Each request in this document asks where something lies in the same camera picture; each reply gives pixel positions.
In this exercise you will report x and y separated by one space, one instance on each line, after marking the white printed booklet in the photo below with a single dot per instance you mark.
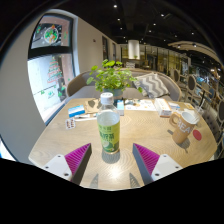
141 105

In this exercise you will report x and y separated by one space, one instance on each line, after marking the small light blue box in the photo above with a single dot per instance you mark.
120 108

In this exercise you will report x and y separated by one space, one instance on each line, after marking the grey white chevron cushion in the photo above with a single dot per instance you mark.
153 85

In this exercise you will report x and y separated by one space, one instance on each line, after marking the group of ceiling spotlights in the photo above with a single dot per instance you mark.
115 6

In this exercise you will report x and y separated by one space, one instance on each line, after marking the yellow table sign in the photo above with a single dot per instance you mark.
188 106

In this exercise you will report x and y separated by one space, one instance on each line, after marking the blue and white card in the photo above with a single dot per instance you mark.
174 105

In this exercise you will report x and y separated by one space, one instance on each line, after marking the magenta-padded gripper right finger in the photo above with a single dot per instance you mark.
146 160

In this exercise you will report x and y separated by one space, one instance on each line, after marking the pill blister pack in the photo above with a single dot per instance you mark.
70 123

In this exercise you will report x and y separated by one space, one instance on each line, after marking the group of dining chairs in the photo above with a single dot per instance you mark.
196 86

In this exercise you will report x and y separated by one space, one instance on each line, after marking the green tea drink bottle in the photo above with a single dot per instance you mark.
108 130

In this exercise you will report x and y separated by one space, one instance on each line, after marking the brown mug with white lettering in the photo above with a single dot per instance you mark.
183 128

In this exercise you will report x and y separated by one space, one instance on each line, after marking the blue flat packet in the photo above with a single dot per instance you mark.
76 111

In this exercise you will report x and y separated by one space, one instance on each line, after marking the green potted plant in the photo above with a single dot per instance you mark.
110 78

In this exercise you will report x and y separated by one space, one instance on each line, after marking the clear plastic cup with straw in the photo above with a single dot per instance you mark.
200 108

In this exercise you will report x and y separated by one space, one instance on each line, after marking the white orange-edged box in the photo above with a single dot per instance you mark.
163 107

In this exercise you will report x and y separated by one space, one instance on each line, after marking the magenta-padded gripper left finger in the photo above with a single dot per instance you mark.
78 160

